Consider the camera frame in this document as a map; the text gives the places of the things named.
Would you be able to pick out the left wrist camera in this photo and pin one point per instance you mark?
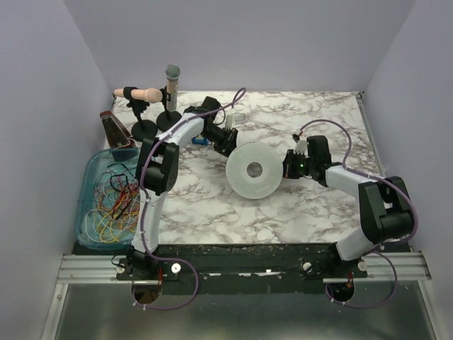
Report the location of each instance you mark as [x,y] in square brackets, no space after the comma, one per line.
[233,119]

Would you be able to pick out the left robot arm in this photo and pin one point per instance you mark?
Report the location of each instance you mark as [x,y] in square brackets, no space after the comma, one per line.
[157,172]

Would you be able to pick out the black stand of pink microphone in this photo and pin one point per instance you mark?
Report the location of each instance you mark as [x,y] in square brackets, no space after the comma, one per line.
[142,129]

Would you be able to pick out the blue toy brick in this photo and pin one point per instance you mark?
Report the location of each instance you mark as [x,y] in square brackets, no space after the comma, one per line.
[200,140]

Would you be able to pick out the teal transparent plastic tray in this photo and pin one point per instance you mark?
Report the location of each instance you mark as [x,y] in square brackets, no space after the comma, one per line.
[108,206]

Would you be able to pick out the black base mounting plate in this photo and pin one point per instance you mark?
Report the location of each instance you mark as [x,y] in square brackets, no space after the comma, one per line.
[239,269]

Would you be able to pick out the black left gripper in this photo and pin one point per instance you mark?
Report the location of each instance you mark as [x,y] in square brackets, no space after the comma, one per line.
[229,142]

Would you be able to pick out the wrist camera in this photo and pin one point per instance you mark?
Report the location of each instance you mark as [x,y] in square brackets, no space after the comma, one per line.
[301,145]
[233,119]

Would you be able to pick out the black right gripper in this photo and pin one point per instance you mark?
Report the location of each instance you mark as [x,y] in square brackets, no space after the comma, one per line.
[289,165]

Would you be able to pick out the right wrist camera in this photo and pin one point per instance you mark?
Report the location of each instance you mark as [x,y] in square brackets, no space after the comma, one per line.
[301,145]

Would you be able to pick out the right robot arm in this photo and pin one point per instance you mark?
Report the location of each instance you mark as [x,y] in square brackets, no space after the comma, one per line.
[385,208]

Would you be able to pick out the grey mesh microphone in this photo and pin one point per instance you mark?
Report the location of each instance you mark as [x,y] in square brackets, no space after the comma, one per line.
[172,74]

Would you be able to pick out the black stand of grey microphone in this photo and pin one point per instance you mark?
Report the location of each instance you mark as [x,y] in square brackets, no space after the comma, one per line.
[166,119]

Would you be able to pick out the white perforated cable spool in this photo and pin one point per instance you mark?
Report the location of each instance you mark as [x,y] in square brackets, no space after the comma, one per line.
[254,170]

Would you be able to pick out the brown wooden metronome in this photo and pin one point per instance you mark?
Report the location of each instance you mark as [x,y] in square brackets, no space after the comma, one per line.
[117,135]

